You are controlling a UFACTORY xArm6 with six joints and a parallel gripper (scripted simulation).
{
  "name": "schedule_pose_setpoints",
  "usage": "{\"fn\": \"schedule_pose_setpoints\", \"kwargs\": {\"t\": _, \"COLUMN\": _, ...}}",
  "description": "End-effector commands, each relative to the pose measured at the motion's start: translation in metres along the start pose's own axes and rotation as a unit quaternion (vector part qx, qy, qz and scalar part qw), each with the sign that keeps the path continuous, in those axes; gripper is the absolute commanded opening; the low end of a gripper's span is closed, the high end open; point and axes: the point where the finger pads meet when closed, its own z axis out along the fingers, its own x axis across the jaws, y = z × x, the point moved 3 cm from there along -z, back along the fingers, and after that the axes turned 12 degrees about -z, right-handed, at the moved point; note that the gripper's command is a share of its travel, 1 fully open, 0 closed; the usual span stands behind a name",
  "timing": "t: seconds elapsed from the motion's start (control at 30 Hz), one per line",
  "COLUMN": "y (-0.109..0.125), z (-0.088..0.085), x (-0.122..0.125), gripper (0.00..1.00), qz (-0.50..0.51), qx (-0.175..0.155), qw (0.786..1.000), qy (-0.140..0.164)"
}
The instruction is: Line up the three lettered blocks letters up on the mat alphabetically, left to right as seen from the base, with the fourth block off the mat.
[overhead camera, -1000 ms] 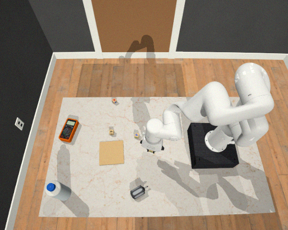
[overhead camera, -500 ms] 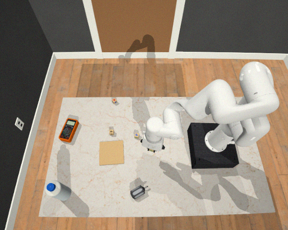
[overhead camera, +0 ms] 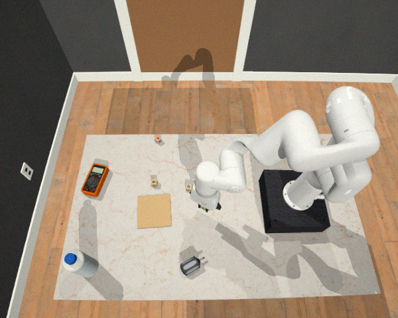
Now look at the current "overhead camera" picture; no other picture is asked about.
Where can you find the white bottle with blue cap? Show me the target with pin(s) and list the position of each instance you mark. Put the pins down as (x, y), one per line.
(77, 262)

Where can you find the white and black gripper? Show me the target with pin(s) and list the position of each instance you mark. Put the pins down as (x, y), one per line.
(209, 204)

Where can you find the tan flat mat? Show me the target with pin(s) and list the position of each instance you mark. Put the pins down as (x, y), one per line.
(153, 211)

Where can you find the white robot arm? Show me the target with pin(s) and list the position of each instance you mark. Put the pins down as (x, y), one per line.
(339, 171)

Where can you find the orange digital multimeter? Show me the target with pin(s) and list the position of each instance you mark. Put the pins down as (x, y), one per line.
(95, 179)

